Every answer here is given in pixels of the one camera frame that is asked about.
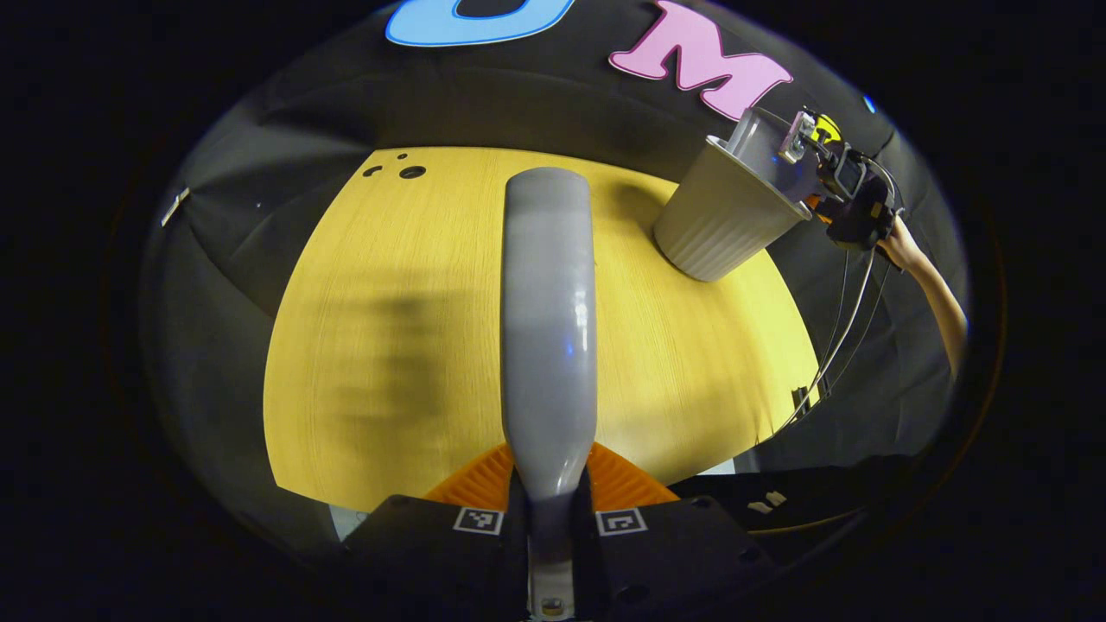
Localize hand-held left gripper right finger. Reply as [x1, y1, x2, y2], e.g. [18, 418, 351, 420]
[588, 442, 779, 619]

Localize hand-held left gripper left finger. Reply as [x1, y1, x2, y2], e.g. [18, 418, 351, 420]
[341, 442, 531, 619]

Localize grey plastic dustpan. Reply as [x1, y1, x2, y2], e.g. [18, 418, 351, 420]
[728, 106, 823, 204]

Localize white ribbed garbage bin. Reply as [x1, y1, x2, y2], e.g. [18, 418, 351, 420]
[653, 134, 815, 283]

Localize small grey broom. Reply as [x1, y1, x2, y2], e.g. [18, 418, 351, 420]
[501, 167, 599, 621]

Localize yellow wooden desktop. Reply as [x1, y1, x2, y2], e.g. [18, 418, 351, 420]
[264, 147, 822, 512]

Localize black cable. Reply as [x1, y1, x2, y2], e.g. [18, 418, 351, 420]
[817, 251, 852, 381]

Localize grey cable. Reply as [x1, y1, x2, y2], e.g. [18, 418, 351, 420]
[782, 249, 878, 430]

